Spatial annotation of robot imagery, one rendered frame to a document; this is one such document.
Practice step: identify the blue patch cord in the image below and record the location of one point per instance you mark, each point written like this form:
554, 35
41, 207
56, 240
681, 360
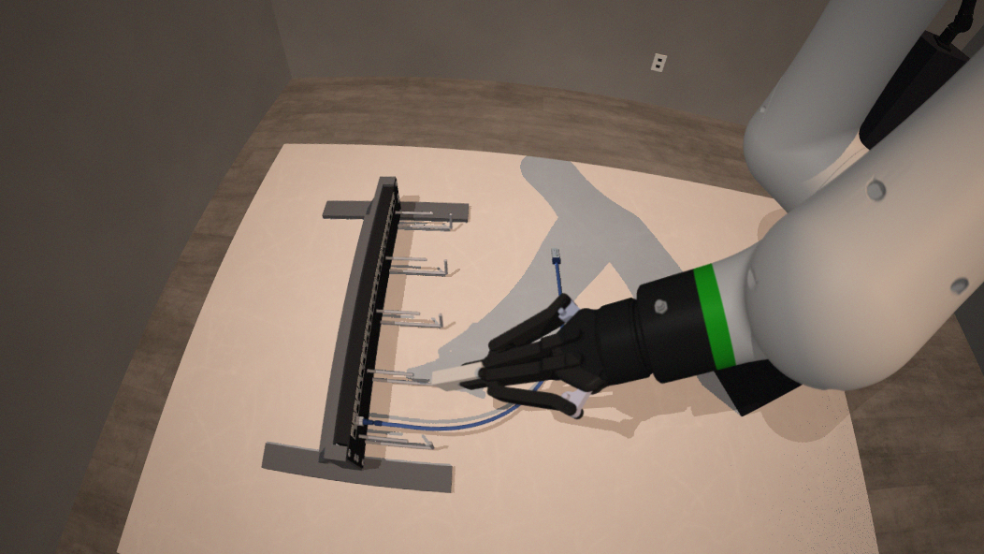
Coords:
461, 427

